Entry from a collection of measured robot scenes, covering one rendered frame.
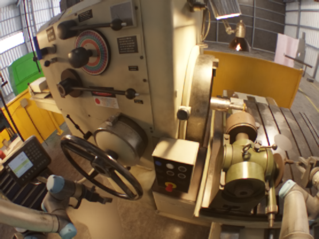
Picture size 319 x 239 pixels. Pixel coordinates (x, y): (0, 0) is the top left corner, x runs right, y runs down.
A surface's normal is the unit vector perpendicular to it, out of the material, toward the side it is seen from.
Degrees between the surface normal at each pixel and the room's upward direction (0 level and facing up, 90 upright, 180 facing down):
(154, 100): 90
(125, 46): 90
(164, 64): 90
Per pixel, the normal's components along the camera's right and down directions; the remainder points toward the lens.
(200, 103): -0.33, 0.15
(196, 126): -0.35, 0.46
